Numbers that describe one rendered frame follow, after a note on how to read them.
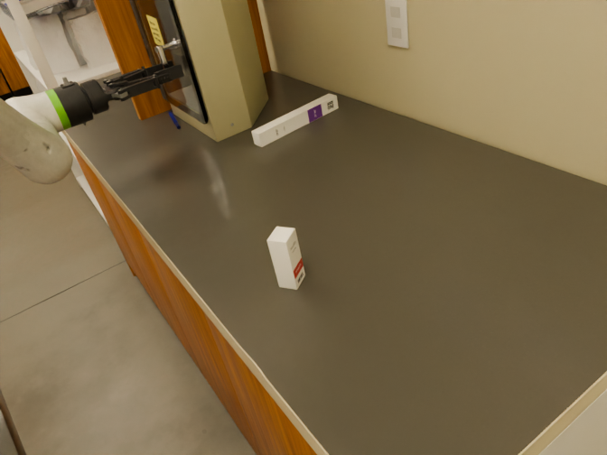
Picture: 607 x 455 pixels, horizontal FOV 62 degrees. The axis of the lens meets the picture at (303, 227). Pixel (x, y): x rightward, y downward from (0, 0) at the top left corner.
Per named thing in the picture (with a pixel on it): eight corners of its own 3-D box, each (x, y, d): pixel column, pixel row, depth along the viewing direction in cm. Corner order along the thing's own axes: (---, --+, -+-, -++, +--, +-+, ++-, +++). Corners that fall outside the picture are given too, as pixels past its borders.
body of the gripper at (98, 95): (84, 88, 113) (123, 74, 116) (75, 80, 119) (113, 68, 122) (97, 119, 117) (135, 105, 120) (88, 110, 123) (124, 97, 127)
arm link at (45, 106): (-22, 97, 108) (0, 134, 117) (-3, 132, 103) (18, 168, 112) (44, 75, 114) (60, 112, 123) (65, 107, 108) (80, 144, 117)
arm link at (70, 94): (67, 125, 122) (76, 135, 115) (45, 78, 115) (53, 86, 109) (91, 116, 124) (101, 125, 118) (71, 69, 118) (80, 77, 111)
